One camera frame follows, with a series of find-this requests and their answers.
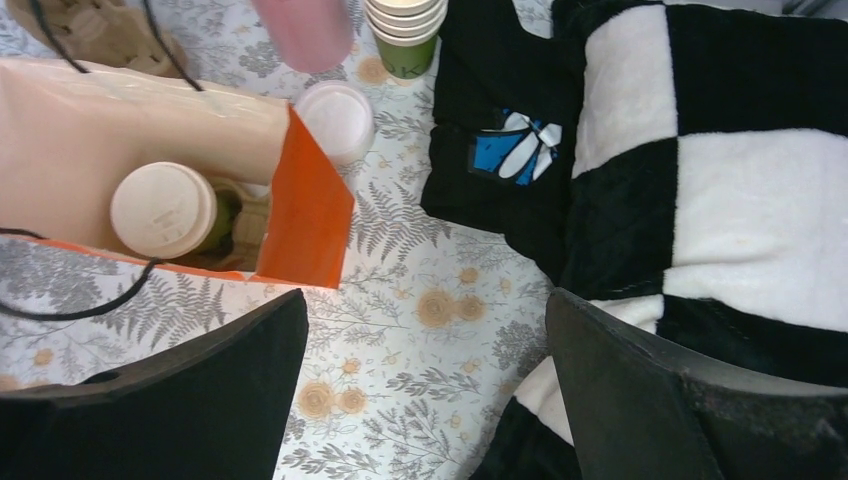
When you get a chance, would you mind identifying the stack of white lids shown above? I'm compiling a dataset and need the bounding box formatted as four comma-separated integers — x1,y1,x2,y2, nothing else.
294,80,376,166

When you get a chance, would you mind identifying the pink straw holder cup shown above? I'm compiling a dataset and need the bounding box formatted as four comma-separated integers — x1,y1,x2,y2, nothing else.
252,0,354,73

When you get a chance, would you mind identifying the green paper cup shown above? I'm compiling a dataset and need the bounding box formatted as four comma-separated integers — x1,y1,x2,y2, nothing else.
191,190,242,255

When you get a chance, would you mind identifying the black cloth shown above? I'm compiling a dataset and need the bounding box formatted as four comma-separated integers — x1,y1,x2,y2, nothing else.
421,1,584,280

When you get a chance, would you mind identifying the brown pulp cup carrier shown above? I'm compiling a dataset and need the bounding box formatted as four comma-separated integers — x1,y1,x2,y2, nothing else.
6,0,187,78

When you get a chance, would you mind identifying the orange paper bag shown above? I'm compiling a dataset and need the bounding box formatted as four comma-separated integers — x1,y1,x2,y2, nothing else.
1,53,354,322

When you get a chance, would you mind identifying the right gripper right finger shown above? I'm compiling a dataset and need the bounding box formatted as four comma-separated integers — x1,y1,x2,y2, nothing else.
545,289,847,479

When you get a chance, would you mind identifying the floral tablecloth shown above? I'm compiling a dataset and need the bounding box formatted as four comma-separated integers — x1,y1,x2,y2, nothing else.
1,1,549,479

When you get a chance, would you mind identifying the black white checkered pillow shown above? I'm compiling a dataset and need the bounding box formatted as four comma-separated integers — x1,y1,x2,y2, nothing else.
474,1,847,479

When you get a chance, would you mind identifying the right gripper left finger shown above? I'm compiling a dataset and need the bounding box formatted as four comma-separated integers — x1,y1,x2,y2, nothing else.
1,289,309,479

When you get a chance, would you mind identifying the white plastic lid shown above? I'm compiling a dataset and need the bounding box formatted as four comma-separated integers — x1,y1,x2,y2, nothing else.
110,161,219,260

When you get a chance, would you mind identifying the stack of paper cups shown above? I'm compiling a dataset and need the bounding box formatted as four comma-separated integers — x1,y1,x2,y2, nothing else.
363,0,448,80

